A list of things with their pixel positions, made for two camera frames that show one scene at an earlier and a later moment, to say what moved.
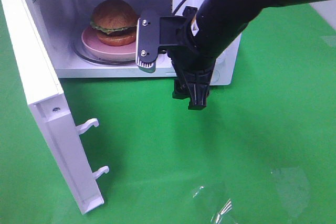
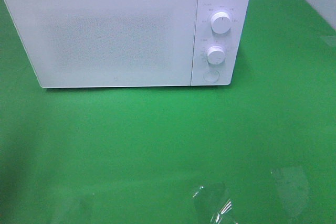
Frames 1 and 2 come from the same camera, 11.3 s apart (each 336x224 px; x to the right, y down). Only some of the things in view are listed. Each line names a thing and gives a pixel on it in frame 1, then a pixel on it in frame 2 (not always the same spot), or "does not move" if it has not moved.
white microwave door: [46, 100] to [107, 35]
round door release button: [216, 76] does not move
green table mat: [262, 151] does not move
